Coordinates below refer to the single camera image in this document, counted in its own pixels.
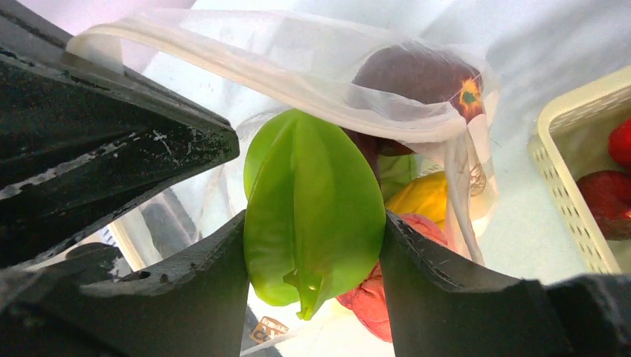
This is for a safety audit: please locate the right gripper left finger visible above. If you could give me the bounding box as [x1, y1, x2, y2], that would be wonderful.
[1, 213, 249, 356]

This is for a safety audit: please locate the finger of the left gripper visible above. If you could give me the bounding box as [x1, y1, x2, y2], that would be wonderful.
[1, 1, 240, 268]

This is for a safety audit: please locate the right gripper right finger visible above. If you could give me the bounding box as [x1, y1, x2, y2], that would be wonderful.
[380, 213, 630, 356]

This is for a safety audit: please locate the orange peach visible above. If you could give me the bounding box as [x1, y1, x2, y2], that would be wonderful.
[336, 213, 450, 343]

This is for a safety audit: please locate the green leafy vegetable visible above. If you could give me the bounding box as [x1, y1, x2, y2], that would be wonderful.
[243, 109, 385, 321]

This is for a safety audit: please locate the clear zip top bag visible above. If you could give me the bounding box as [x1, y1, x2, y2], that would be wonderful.
[65, 8, 502, 357]

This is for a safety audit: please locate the red yellow apple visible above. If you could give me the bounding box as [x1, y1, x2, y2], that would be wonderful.
[350, 45, 485, 158]

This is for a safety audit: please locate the green cabbage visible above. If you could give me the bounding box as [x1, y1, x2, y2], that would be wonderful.
[378, 155, 418, 202]

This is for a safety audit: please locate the dark purple fig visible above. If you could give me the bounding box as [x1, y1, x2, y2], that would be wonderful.
[577, 170, 630, 241]

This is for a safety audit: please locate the red bell pepper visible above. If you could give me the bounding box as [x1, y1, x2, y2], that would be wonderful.
[607, 118, 631, 171]

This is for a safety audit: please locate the cream perforated plastic basket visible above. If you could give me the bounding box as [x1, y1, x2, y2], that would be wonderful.
[528, 67, 630, 274]

